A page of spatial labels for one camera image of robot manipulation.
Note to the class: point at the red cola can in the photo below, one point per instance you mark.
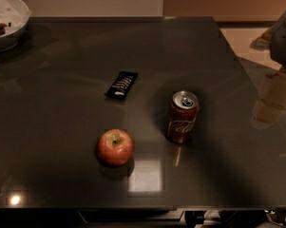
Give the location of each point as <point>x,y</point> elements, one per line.
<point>182,114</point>

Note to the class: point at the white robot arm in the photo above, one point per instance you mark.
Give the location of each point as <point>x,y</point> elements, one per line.
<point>277,44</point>

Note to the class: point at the red apple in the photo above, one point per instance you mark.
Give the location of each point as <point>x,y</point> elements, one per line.
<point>115,147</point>

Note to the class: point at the white bowl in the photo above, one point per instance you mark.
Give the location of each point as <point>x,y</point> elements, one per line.
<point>15,15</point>

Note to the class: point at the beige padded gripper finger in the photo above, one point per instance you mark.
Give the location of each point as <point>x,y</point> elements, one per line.
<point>271,103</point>

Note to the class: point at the black snack bar wrapper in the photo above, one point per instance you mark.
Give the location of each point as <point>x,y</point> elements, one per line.
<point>121,85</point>

